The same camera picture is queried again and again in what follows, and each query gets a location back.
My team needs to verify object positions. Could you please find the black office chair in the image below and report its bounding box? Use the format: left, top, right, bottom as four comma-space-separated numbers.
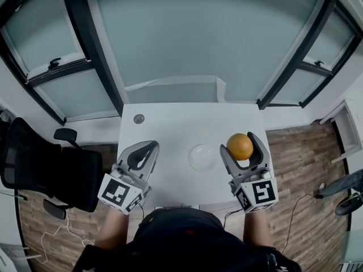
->
0, 117, 103, 220

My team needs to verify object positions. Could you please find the person's black shirt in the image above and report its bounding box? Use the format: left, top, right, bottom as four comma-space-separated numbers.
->
81, 207, 301, 272

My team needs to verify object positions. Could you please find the dark pen with green tip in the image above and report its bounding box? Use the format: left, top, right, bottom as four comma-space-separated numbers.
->
0, 190, 28, 201

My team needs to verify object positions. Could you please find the person's right forearm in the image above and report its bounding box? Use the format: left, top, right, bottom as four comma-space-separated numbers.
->
243, 210, 270, 248

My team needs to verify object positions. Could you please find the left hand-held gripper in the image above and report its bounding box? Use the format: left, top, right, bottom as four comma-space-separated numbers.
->
98, 141, 160, 215

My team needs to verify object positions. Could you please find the black window frame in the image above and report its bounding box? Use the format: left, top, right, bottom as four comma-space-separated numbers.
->
0, 0, 128, 126
256, 0, 363, 110

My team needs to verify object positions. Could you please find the long black floor cable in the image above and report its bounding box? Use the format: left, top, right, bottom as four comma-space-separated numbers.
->
283, 193, 320, 256

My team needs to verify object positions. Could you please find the person's left forearm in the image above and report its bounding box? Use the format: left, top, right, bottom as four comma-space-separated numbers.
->
96, 208, 128, 250

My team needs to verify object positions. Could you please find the white corner desk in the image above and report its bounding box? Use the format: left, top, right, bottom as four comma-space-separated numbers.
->
319, 99, 363, 164

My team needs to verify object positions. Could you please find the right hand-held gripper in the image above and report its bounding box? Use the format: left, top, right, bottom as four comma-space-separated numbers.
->
220, 131, 278, 214

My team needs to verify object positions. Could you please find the thin white floor cable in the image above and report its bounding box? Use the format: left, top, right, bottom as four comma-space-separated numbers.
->
41, 215, 96, 263

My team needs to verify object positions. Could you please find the orange fruit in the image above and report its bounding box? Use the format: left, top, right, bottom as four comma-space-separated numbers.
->
226, 133, 254, 162

